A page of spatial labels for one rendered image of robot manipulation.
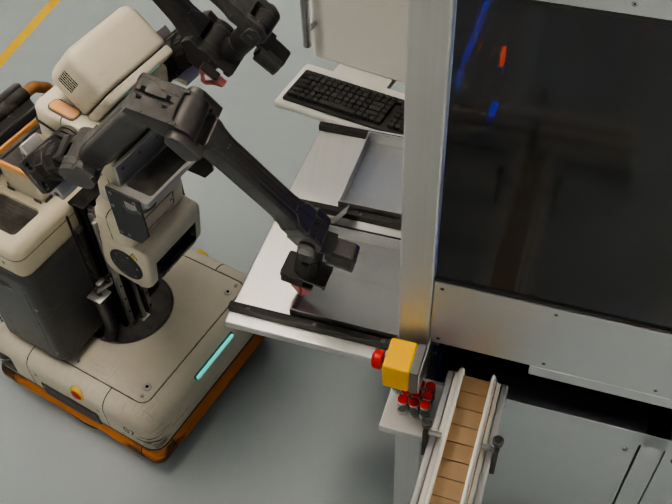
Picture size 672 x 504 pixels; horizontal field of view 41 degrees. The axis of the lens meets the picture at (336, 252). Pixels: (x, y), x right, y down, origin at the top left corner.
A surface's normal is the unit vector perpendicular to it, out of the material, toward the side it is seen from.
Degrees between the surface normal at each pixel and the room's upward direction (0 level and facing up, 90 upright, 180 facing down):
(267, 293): 0
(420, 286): 90
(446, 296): 90
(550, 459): 90
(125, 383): 0
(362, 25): 90
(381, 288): 0
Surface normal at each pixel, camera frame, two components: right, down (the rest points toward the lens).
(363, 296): -0.04, -0.65
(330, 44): -0.47, 0.68
